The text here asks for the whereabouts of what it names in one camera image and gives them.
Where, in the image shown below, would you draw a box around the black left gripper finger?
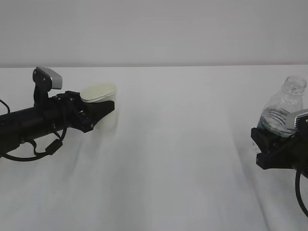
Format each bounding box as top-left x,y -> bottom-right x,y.
79,101 -> 115,133
56,91 -> 83,106

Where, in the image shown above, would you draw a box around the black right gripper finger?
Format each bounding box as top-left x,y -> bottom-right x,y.
251,128 -> 295,154

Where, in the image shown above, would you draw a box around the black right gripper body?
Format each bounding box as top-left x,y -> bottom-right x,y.
256,136 -> 308,170

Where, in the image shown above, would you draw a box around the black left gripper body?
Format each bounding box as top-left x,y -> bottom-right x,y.
47,95 -> 82,133

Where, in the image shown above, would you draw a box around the white paper cup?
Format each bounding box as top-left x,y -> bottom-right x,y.
80,83 -> 118,131

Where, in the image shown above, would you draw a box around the clear green-label water bottle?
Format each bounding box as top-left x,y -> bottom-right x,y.
257,76 -> 307,138

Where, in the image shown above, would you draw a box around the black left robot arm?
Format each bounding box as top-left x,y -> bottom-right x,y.
0,91 -> 115,162

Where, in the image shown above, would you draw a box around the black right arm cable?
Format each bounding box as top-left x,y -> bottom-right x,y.
295,167 -> 308,216

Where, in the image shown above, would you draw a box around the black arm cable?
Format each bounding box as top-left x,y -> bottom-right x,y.
295,167 -> 308,216
0,98 -> 73,162

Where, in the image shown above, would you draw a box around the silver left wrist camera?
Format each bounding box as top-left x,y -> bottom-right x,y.
32,66 -> 63,106

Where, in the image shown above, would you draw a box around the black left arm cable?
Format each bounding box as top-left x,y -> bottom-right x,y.
0,98 -> 73,162

